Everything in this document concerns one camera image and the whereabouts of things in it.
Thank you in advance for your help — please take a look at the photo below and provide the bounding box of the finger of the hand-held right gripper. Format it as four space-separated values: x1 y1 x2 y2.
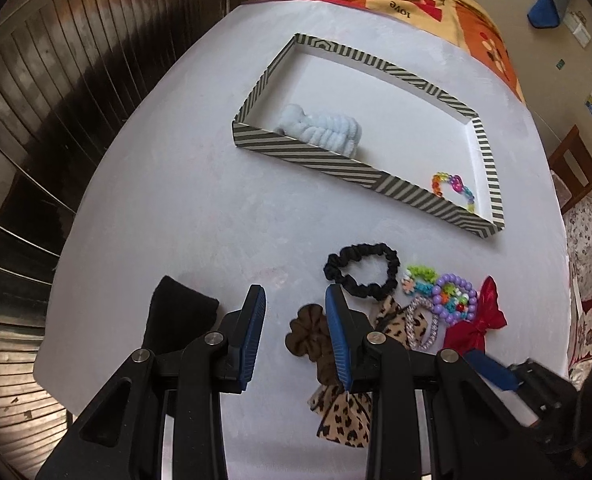
462 351 528 392

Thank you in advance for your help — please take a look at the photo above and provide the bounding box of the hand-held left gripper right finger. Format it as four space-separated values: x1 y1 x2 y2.
324 284 557 480

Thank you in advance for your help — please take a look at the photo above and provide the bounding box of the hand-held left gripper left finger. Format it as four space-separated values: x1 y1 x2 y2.
36 284 268 480

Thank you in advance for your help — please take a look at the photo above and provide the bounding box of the brown scrunchie with leopard bow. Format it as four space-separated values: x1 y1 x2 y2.
285 294 413 448

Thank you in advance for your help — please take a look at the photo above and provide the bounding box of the red satin bow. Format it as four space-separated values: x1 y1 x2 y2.
443 276 508 356

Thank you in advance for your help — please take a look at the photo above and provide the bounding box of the silver rhinestone hair tie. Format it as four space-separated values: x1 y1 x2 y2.
403 296 442 352

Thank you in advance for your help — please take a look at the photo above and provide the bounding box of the black scrunchie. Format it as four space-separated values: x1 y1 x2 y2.
323 242 401 301

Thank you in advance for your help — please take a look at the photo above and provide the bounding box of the black cloth headband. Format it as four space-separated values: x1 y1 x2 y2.
141 275 220 356

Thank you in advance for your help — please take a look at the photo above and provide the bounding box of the multicoloured flower bead bracelet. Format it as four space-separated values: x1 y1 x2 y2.
402 265 473 313

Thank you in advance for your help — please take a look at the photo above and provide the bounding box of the purple bead bracelet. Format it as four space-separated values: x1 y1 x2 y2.
433 273 478 322

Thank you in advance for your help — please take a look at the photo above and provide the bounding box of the striped cardboard box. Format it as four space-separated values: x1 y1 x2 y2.
231 33 507 239

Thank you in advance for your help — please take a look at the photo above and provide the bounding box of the floral cloth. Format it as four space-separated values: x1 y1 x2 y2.
561 197 592 376

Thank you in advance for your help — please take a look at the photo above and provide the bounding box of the light blue fluffy headband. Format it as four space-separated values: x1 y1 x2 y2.
275 104 364 155

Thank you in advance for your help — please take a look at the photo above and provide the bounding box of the wooden chair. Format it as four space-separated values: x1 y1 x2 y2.
548 125 592 213

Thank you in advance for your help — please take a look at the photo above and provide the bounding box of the wooden slatted cabinet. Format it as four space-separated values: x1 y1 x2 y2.
0 0 277 321

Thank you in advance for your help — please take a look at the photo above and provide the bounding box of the orange printed blanket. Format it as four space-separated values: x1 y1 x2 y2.
256 0 527 106

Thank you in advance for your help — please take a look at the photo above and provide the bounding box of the rainbow bead bracelet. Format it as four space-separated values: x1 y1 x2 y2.
431 171 477 213

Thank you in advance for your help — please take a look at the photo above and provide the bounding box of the white wall switch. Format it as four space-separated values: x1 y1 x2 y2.
563 10 592 50

